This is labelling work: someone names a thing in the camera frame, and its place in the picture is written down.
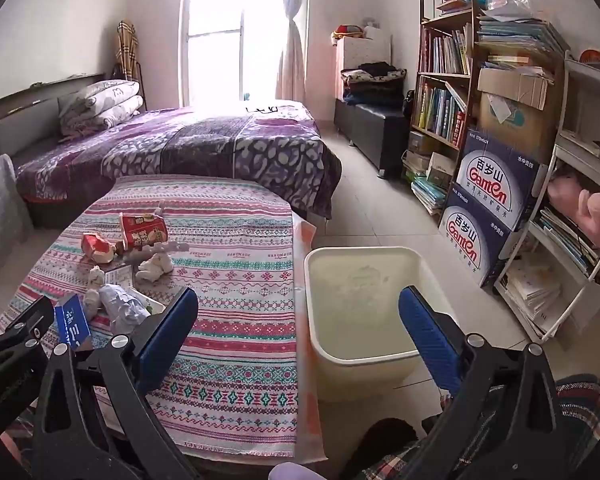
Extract purple patterned blanket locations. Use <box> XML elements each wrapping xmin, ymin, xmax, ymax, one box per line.
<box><xmin>15</xmin><ymin>100</ymin><xmax>343</xmax><ymax>221</ymax></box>

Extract clear plastic bag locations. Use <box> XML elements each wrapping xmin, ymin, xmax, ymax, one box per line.
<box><xmin>484</xmin><ymin>0</ymin><xmax>532</xmax><ymax>24</ymax></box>

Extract stack of booklets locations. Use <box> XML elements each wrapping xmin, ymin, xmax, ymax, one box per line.
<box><xmin>501</xmin><ymin>260</ymin><xmax>564</xmax><ymax>337</ymax></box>

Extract small white card box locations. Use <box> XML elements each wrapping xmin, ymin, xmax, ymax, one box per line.
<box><xmin>105</xmin><ymin>266</ymin><xmax>134</xmax><ymax>291</ymax></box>

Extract small cardboard box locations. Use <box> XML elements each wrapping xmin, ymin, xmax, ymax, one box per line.
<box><xmin>477</xmin><ymin>66</ymin><xmax>556</xmax><ymax>111</ymax></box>

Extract window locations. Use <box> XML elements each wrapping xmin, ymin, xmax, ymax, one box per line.
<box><xmin>180</xmin><ymin>0</ymin><xmax>293</xmax><ymax>107</ymax></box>

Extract wooden bookshelf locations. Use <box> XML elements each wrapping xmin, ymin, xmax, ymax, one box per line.
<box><xmin>409</xmin><ymin>0</ymin><xmax>567</xmax><ymax>228</ymax></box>

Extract pink drawer cabinet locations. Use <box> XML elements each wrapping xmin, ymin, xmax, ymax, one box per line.
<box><xmin>336</xmin><ymin>35</ymin><xmax>394</xmax><ymax>102</ymax></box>

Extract plaid pants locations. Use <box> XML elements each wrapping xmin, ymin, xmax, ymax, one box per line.
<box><xmin>360</xmin><ymin>374</ymin><xmax>600</xmax><ymax>480</ymax></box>

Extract large cardboard box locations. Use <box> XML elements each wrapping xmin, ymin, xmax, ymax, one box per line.
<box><xmin>480</xmin><ymin>92</ymin><xmax>567</xmax><ymax>162</ymax></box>

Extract plaid cloth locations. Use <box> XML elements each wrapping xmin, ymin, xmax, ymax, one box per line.
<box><xmin>116</xmin><ymin>20</ymin><xmax>140</xmax><ymax>83</ymax></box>

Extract pile of books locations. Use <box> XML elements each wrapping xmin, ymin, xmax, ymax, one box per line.
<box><xmin>401</xmin><ymin>132</ymin><xmax>457</xmax><ymax>217</ymax></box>

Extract striped patterned tablecloth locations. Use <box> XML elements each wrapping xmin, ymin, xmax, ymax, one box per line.
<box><xmin>5</xmin><ymin>175</ymin><xmax>311</xmax><ymax>461</ymax></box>

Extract grey cloth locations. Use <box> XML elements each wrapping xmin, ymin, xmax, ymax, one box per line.
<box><xmin>0</xmin><ymin>154</ymin><xmax>35</xmax><ymax>291</ymax></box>

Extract bed with grey headboard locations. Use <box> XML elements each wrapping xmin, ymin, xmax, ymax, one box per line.
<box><xmin>0</xmin><ymin>72</ymin><xmax>343</xmax><ymax>228</ymax></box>

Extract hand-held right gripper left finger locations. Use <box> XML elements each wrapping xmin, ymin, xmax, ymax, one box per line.
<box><xmin>32</xmin><ymin>287</ymin><xmax>201</xmax><ymax>480</ymax></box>

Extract leaning books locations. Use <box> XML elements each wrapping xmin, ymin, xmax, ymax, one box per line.
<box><xmin>534</xmin><ymin>207</ymin><xmax>600</xmax><ymax>277</ymax></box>

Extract blue paper box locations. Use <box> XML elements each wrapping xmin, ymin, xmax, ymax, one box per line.
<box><xmin>55</xmin><ymin>294</ymin><xmax>92</xmax><ymax>351</ymax></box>

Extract crumpled red wrapper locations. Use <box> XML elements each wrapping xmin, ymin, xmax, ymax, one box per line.
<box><xmin>81</xmin><ymin>232</ymin><xmax>116</xmax><ymax>263</ymax></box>

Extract blue printed carton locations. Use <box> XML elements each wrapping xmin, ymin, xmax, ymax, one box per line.
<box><xmin>451</xmin><ymin>127</ymin><xmax>549</xmax><ymax>232</ymax></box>
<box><xmin>437</xmin><ymin>197</ymin><xmax>527</xmax><ymax>289</ymax></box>

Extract pink curtain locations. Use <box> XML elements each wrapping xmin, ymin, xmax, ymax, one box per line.
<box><xmin>275</xmin><ymin>0</ymin><xmax>312</xmax><ymax>102</ymax></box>

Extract person's right hand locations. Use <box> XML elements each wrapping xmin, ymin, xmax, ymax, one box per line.
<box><xmin>271</xmin><ymin>462</ymin><xmax>313</xmax><ymax>480</ymax></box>

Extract orange checked cloth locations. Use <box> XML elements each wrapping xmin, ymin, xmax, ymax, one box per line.
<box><xmin>292</xmin><ymin>212</ymin><xmax>331</xmax><ymax>463</ymax></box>

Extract pink plush toy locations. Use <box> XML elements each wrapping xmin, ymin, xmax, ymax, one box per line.
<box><xmin>546</xmin><ymin>172</ymin><xmax>600</xmax><ymax>249</ymax></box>

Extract row of thin books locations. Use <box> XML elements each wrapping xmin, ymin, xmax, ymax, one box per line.
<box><xmin>420</xmin><ymin>27</ymin><xmax>471</xmax><ymax>76</ymax></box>

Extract stack of papers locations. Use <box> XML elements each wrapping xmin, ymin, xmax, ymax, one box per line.
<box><xmin>475</xmin><ymin>10</ymin><xmax>572</xmax><ymax>58</ymax></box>

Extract white paper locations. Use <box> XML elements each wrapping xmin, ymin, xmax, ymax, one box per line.
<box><xmin>99</xmin><ymin>284</ymin><xmax>152</xmax><ymax>333</ymax></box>

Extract white plastic bin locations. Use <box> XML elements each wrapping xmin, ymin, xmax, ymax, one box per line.
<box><xmin>304</xmin><ymin>246</ymin><xmax>461</xmax><ymax>403</ymax></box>

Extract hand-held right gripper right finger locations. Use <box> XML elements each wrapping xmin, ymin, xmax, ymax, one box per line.
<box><xmin>398</xmin><ymin>285</ymin><xmax>581</xmax><ymax>480</ymax></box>

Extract red snack carton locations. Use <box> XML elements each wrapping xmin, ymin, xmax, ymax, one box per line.
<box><xmin>119</xmin><ymin>212</ymin><xmax>170</xmax><ymax>253</ymax></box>

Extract black storage bench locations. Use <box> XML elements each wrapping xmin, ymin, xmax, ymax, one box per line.
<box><xmin>334</xmin><ymin>97</ymin><xmax>412</xmax><ymax>179</ymax></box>

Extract red and yellow cloth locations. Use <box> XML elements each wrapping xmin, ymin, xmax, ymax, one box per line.
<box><xmin>331</xmin><ymin>24</ymin><xmax>365</xmax><ymax>42</ymax></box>

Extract stack of folded clothes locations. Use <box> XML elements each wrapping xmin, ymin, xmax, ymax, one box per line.
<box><xmin>340</xmin><ymin>61</ymin><xmax>407</xmax><ymax>109</ymax></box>

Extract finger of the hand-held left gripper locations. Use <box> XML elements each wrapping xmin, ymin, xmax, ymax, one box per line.
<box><xmin>0</xmin><ymin>295</ymin><xmax>57</xmax><ymax>411</ymax></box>

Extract row of colourful books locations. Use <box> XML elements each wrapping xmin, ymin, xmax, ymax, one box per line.
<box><xmin>412</xmin><ymin>82</ymin><xmax>468</xmax><ymax>143</ymax></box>

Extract white shelf rack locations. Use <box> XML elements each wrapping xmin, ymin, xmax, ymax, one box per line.
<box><xmin>494</xmin><ymin>56</ymin><xmax>600</xmax><ymax>345</ymax></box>

